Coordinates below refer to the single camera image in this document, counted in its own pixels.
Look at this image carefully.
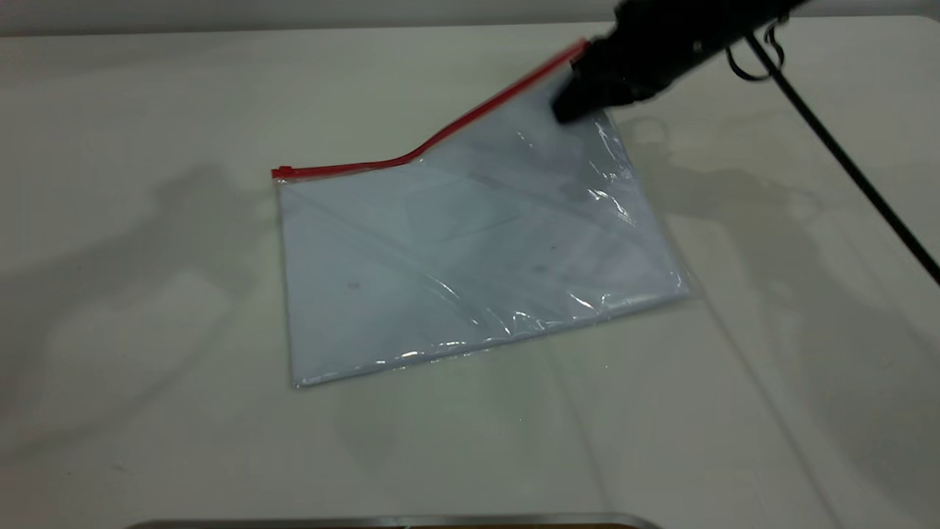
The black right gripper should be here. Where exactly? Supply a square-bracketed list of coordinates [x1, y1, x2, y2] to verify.
[550, 0, 757, 125]

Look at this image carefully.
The clear plastic bag red zipper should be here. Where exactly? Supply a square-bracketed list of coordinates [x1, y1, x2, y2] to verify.
[270, 39, 693, 389]

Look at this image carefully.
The black braided cable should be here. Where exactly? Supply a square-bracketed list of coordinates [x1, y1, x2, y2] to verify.
[726, 16, 940, 286]

